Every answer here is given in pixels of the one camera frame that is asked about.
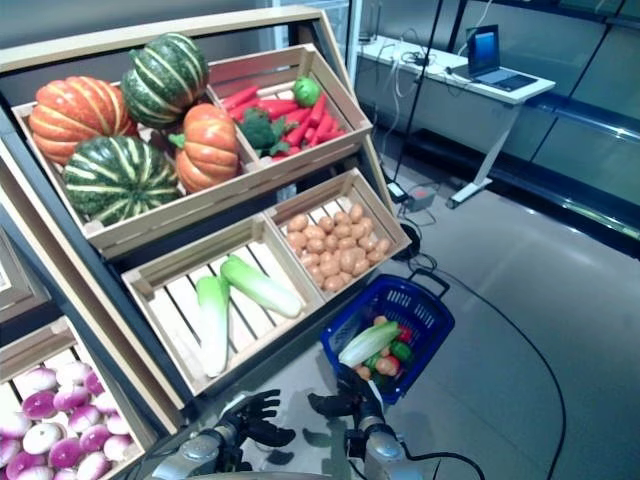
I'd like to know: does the white desk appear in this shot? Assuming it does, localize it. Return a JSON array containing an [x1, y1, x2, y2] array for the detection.
[[355, 37, 557, 210]]

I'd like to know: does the green striped pumpkin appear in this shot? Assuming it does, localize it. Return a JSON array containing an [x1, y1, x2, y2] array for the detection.
[[62, 135, 181, 227], [120, 32, 210, 130]]

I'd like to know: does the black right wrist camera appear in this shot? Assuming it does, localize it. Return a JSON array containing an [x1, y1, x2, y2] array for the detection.
[[344, 430, 369, 459]]

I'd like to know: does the red toy carrot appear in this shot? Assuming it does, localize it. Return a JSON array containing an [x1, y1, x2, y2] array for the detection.
[[227, 97, 262, 123], [254, 98, 301, 120], [219, 85, 261, 112], [284, 119, 311, 147], [307, 93, 329, 129], [314, 112, 335, 144]]

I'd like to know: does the round light green vegetable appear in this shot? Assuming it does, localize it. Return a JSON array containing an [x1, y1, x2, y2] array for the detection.
[[292, 75, 322, 107]]

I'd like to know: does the black tripod pole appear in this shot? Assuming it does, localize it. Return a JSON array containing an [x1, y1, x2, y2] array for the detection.
[[392, 0, 447, 184]]

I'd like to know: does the small orange pumpkin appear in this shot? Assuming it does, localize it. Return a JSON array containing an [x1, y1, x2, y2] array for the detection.
[[168, 103, 241, 195]]

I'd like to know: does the blue plastic shopping basket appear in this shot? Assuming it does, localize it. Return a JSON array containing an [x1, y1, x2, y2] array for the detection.
[[319, 268, 456, 407]]

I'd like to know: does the large orange striped pumpkin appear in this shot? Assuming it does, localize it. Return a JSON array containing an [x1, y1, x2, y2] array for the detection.
[[28, 75, 139, 166]]

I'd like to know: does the toy napa cabbage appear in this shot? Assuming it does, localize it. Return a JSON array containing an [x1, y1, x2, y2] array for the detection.
[[338, 321, 403, 369], [195, 274, 231, 379], [219, 254, 304, 320]]

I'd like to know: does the mostly white onion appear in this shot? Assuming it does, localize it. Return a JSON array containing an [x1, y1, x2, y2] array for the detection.
[[22, 423, 66, 456]]

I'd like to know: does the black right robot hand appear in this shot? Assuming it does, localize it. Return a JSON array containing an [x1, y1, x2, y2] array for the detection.
[[306, 363, 387, 427]]

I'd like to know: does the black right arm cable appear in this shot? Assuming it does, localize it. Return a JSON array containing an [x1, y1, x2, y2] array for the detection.
[[399, 449, 486, 480]]

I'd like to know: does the green toy broccoli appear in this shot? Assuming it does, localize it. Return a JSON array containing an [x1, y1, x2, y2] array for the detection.
[[237, 107, 300, 159]]

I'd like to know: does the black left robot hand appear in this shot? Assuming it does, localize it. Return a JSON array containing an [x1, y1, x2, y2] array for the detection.
[[214, 388, 297, 452]]

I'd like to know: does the wood and black display stand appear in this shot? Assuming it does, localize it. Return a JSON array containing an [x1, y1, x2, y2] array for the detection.
[[0, 5, 401, 480]]

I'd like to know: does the open grey laptop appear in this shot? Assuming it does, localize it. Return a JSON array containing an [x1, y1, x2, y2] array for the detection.
[[464, 23, 540, 92]]

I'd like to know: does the grey box with red button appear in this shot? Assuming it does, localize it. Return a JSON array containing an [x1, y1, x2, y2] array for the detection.
[[405, 185, 437, 214]]

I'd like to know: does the wide wooden slat crate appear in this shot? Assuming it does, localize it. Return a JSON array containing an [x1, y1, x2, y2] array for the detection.
[[10, 84, 269, 260]]

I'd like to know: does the coiled black cable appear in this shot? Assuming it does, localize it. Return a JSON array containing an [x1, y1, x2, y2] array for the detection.
[[394, 222, 425, 261]]

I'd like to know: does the long black floor cable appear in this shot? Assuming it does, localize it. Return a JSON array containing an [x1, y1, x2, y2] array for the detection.
[[412, 257, 569, 480]]

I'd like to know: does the purple and white onion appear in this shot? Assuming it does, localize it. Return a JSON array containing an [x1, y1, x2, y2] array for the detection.
[[67, 405, 104, 434], [22, 390, 57, 420], [47, 438, 84, 470], [77, 452, 111, 480], [82, 369, 106, 396], [0, 437, 21, 469], [0, 412, 31, 441], [79, 424, 114, 454], [52, 385, 91, 411], [92, 392, 119, 416], [55, 362, 94, 386], [4, 452, 49, 480], [104, 412, 131, 436], [102, 433, 134, 462], [17, 368, 59, 396]]

